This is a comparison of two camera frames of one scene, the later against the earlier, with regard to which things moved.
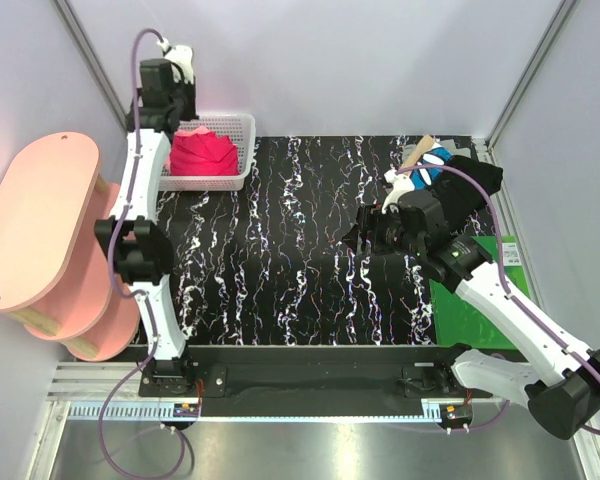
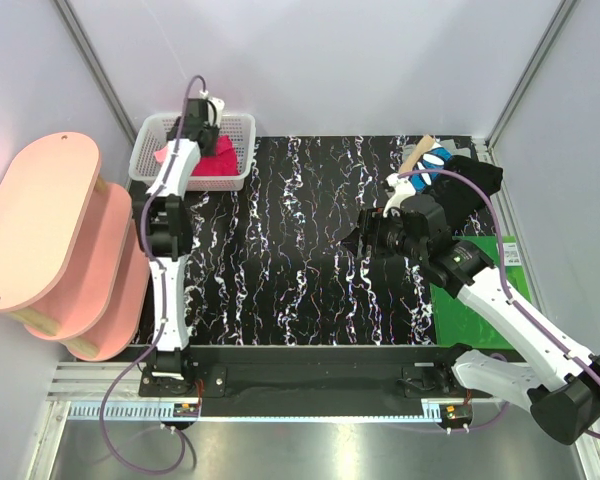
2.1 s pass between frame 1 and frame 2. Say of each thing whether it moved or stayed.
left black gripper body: moved
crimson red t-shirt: stayed
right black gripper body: stayed
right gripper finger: stayed
